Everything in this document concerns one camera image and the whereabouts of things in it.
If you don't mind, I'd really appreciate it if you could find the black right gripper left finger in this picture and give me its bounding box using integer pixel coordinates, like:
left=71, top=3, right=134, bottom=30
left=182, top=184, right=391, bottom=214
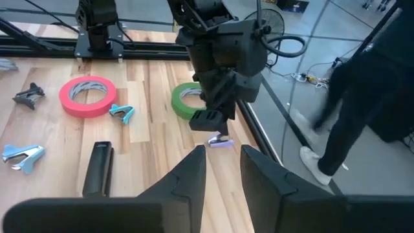
left=2, top=144, right=208, bottom=233

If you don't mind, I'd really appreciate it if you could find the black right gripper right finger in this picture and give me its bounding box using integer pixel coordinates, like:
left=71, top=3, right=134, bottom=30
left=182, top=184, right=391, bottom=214
left=240, top=144, right=414, bottom=233

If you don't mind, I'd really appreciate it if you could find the purple staple remover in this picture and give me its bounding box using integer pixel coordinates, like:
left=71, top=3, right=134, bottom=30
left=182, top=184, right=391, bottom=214
left=208, top=133, right=235, bottom=148

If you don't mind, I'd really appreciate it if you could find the green tape roll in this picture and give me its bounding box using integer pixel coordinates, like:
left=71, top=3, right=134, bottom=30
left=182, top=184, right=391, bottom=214
left=170, top=82, right=208, bottom=122

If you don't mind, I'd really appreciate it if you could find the black stapler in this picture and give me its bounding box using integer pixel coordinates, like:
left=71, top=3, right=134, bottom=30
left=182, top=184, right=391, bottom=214
left=82, top=140, right=114, bottom=199

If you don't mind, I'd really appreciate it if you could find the red tape roll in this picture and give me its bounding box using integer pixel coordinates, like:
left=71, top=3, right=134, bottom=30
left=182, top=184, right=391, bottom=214
left=58, top=75, right=118, bottom=119

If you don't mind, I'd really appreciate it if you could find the white power strip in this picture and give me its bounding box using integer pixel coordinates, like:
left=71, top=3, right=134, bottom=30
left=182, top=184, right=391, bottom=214
left=290, top=72, right=311, bottom=82

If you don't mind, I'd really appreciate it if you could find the black floor fan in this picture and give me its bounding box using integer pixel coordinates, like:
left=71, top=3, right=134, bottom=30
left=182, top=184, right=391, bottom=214
left=244, top=8, right=286, bottom=49

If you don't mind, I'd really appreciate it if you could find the person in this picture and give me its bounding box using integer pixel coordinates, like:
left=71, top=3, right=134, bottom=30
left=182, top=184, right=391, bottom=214
left=299, top=0, right=414, bottom=187

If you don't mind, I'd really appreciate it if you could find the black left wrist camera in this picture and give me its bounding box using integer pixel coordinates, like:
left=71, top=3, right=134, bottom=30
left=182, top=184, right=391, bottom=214
left=223, top=19, right=268, bottom=78

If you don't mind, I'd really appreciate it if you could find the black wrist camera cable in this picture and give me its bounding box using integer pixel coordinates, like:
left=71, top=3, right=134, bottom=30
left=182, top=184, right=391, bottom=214
left=260, top=34, right=307, bottom=59

